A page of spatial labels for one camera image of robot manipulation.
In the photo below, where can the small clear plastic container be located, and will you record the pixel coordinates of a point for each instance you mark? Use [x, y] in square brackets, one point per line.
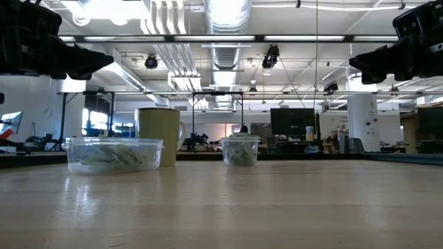
[224, 145]

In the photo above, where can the black background robot arm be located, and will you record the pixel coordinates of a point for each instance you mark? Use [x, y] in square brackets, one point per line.
[41, 141]
[195, 140]

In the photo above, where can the black ceiling spotlight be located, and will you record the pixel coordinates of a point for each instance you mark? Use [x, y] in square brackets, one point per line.
[331, 87]
[151, 63]
[270, 57]

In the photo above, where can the white round column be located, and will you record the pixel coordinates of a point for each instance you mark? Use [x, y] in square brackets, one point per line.
[365, 124]

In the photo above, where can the black computer monitor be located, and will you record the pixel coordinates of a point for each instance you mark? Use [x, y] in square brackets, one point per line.
[292, 121]
[431, 121]

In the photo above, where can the tilted grey screen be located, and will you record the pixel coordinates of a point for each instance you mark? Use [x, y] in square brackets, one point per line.
[10, 122]

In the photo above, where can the white bottle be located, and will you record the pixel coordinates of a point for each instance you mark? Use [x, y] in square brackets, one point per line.
[309, 133]

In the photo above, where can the red bar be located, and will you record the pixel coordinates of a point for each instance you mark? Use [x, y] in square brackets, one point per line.
[5, 134]

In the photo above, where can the wide clear plastic container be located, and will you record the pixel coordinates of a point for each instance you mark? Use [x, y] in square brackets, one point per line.
[154, 148]

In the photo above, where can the black beam with light strips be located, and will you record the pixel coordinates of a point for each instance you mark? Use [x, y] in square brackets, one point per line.
[214, 38]

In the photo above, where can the person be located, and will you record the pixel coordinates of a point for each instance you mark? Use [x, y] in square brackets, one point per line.
[244, 129]

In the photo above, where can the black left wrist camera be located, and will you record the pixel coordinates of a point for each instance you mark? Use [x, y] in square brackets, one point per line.
[31, 20]

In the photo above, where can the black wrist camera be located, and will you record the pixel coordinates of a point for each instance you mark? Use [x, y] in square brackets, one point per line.
[31, 20]
[412, 22]

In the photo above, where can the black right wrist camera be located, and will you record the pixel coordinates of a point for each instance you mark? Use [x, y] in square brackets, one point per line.
[412, 22]

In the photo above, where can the black background frame stand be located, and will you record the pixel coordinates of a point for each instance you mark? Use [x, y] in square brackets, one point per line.
[218, 93]
[63, 121]

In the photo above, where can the black aluminium table frame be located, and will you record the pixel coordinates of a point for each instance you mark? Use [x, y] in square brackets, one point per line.
[398, 157]

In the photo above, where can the silver round ceiling duct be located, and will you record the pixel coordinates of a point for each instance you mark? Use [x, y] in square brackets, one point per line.
[226, 55]

